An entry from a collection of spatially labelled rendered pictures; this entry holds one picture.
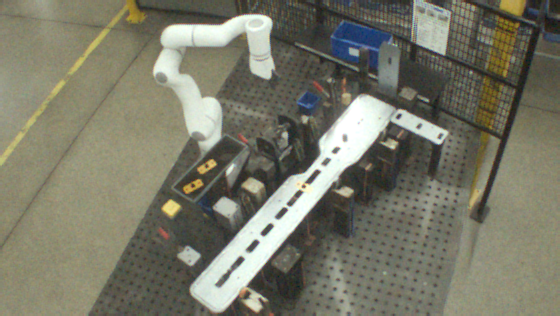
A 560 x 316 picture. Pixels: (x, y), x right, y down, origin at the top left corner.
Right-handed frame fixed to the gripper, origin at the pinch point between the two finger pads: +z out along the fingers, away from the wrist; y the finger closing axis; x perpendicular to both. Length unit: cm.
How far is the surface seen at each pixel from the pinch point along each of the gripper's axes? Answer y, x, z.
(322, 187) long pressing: 32, -6, 45
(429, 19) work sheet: 34, 90, 10
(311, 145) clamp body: 10, 16, 52
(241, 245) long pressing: 21, -51, 45
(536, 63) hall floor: 70, 258, 144
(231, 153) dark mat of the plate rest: -5.4, -22.7, 28.7
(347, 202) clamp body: 47, -7, 44
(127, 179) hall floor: -133, -22, 145
